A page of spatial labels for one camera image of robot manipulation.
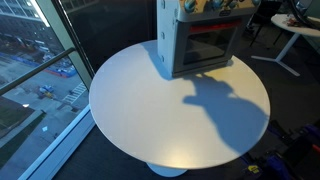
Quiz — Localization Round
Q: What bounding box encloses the blue purple clamp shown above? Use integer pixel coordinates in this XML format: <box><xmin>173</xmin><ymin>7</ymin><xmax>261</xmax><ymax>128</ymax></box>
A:
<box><xmin>265</xmin><ymin>154</ymin><xmax>292</xmax><ymax>180</ymax></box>

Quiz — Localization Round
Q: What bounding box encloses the red clutter on background table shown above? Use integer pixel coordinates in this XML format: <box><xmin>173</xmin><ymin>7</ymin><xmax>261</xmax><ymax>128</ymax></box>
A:
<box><xmin>285</xmin><ymin>16</ymin><xmax>305</xmax><ymax>28</ymax></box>

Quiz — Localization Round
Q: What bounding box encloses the white background table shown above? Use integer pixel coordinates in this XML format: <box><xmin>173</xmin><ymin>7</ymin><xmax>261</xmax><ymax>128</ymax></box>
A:
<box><xmin>251</xmin><ymin>13</ymin><xmax>320</xmax><ymax>78</ymax></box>

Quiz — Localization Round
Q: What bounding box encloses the black cable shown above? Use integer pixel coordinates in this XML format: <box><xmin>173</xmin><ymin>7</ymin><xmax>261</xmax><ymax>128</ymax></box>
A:
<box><xmin>288</xmin><ymin>0</ymin><xmax>320</xmax><ymax>32</ymax></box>

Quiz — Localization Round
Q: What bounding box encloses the red oven door handle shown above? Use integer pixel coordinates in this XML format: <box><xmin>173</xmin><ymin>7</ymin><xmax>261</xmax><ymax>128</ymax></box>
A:
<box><xmin>189</xmin><ymin>20</ymin><xmax>242</xmax><ymax>34</ymax></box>

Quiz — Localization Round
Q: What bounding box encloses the white round table base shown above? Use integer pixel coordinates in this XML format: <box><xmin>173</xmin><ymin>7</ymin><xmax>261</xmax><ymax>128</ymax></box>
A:
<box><xmin>145</xmin><ymin>162</ymin><xmax>189</xmax><ymax>178</ymax></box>

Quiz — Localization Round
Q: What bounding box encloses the white window frame sill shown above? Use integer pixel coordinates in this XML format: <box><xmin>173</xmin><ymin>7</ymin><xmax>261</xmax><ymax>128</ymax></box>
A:
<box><xmin>18</xmin><ymin>104</ymin><xmax>97</xmax><ymax>180</ymax></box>

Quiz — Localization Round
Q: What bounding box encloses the white grey toy oven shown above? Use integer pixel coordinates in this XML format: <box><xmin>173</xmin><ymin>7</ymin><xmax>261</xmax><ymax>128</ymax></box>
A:
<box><xmin>156</xmin><ymin>0</ymin><xmax>262</xmax><ymax>79</ymax></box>

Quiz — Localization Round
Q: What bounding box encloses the purple tool with orange part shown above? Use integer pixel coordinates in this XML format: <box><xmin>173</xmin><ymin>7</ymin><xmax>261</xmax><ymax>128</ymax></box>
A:
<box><xmin>301</xmin><ymin>123</ymin><xmax>320</xmax><ymax>155</ymax></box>

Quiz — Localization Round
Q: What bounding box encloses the yellow black label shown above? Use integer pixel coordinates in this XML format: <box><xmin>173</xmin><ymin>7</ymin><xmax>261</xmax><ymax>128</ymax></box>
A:
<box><xmin>247</xmin><ymin>164</ymin><xmax>261</xmax><ymax>175</ymax></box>

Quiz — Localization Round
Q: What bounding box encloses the grey window railing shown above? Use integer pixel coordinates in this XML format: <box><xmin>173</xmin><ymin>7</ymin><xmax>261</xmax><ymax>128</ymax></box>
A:
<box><xmin>0</xmin><ymin>47</ymin><xmax>77</xmax><ymax>96</ymax></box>

